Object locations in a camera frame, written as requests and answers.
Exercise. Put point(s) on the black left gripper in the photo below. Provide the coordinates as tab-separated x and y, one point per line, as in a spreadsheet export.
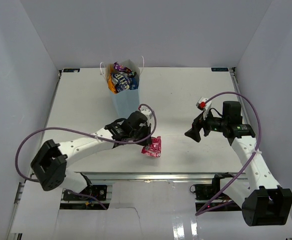
147	129

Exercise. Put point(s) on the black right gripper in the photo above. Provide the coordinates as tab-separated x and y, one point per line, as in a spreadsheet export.
199	122

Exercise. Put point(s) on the red pink candy packet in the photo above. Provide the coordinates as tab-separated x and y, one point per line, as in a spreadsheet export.
154	149

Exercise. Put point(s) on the blue snack bag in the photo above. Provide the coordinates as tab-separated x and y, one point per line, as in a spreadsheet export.
123	83

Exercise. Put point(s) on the orange Kettle chips bag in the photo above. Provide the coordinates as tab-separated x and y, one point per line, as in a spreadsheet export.
111	85

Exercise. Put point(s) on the purple Skittles packet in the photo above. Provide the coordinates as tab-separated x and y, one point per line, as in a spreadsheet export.
125	71

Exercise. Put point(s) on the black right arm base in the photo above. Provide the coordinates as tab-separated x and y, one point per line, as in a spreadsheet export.
203	192

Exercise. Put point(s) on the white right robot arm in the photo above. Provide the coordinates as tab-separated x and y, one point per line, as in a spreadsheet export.
264	202

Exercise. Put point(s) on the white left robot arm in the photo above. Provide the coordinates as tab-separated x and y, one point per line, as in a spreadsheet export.
52	161

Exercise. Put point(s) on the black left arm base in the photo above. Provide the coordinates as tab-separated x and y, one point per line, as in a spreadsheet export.
92	198

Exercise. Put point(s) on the blue label right corner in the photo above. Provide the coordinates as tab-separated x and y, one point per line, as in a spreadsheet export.
219	69

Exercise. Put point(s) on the blue label corner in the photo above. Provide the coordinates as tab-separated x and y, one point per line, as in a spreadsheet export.
71	70
219	69

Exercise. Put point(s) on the blue label left corner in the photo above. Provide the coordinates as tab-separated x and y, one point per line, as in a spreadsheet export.
71	70

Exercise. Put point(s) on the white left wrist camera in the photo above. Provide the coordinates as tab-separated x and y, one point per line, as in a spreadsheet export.
148	113

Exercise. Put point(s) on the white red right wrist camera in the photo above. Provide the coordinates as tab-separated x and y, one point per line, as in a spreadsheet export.
204	105

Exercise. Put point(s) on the aluminium front frame rail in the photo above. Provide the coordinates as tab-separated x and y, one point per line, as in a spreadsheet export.
150	177

